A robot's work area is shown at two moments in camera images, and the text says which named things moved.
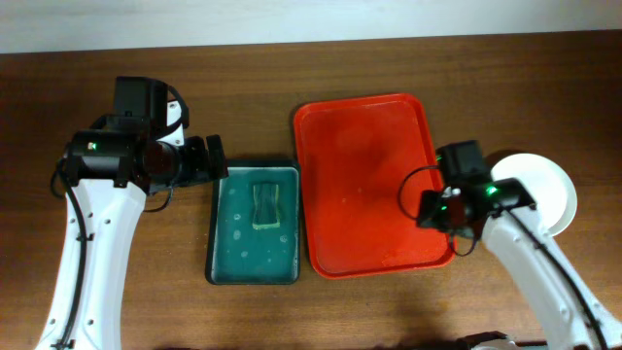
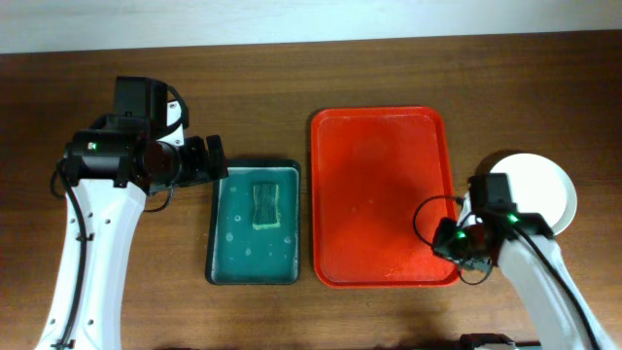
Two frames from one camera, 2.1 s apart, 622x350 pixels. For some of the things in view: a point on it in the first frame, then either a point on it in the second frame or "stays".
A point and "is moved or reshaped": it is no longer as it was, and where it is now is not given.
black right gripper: [426, 200] → [442, 239]
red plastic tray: [355, 153] is moved or reshaped
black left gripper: [202, 171] stays
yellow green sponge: [266, 206] stays
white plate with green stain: [547, 186] stays
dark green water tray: [239, 255] stays
